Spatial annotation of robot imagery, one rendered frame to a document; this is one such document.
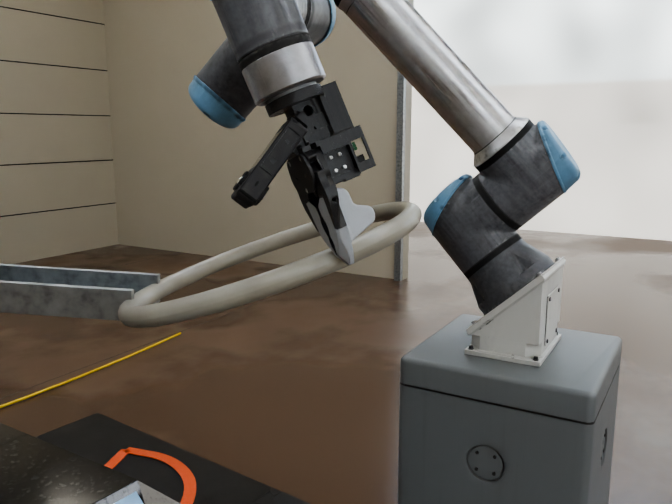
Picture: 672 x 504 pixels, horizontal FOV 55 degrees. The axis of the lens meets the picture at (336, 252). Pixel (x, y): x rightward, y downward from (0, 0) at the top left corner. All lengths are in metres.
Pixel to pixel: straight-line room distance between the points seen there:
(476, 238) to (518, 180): 0.15
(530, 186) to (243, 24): 0.80
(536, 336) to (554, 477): 0.27
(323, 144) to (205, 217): 6.32
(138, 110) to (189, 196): 1.16
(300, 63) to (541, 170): 0.74
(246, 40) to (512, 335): 0.88
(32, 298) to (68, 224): 6.53
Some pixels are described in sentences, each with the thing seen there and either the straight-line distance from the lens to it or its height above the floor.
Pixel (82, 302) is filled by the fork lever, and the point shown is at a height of 1.06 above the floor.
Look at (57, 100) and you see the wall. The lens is 7.56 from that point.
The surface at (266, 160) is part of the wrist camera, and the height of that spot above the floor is 1.29.
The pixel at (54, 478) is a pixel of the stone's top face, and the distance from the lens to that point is 1.08.
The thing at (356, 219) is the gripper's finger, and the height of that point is 1.22.
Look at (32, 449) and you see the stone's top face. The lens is 1.18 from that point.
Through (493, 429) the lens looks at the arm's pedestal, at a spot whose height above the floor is 0.74.
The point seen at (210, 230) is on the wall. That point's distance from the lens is 7.02.
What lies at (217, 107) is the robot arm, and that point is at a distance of 0.92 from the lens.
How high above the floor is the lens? 1.33
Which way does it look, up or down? 11 degrees down
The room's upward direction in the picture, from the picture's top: straight up
